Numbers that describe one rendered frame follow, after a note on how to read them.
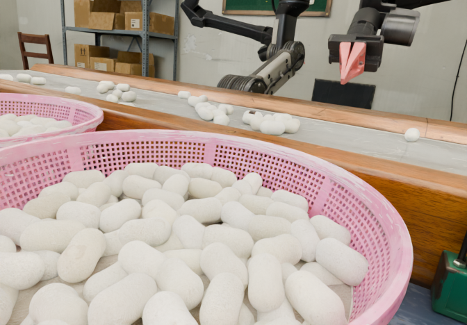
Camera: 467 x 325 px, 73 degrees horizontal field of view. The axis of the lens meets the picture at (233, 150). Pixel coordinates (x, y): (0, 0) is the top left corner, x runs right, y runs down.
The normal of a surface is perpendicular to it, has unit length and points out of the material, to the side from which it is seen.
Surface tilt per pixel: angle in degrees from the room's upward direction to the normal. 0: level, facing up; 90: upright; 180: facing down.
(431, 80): 90
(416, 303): 0
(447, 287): 90
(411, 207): 90
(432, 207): 90
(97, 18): 77
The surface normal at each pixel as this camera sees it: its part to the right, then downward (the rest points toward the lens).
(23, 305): 0.09, -0.96
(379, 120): -0.29, -0.54
